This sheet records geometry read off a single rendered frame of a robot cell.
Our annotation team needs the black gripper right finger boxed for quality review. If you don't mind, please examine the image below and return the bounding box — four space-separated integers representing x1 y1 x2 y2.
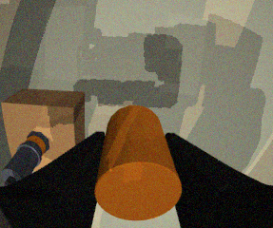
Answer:
166 133 273 228

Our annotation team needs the tan wooden block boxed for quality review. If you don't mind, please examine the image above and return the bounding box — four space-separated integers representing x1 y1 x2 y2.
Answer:
0 88 86 171

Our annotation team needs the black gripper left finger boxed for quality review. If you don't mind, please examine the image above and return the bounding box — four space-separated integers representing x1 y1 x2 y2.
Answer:
0 132 105 228

